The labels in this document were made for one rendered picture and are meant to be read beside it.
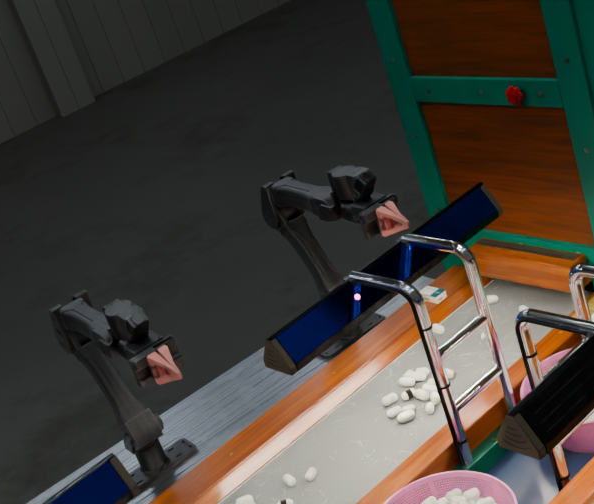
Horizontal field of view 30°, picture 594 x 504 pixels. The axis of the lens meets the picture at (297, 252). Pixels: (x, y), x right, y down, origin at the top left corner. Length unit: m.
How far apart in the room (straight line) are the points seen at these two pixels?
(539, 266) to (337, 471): 0.66
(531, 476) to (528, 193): 0.67
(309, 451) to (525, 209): 0.74
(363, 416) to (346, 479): 0.21
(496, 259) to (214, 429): 0.77
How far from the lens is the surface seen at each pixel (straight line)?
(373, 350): 2.59
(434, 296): 2.68
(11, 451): 4.47
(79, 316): 2.46
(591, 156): 2.39
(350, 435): 2.38
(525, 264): 2.58
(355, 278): 2.13
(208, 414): 2.77
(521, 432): 1.65
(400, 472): 2.19
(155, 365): 2.18
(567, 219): 2.54
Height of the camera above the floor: 2.06
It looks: 24 degrees down
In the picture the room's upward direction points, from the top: 20 degrees counter-clockwise
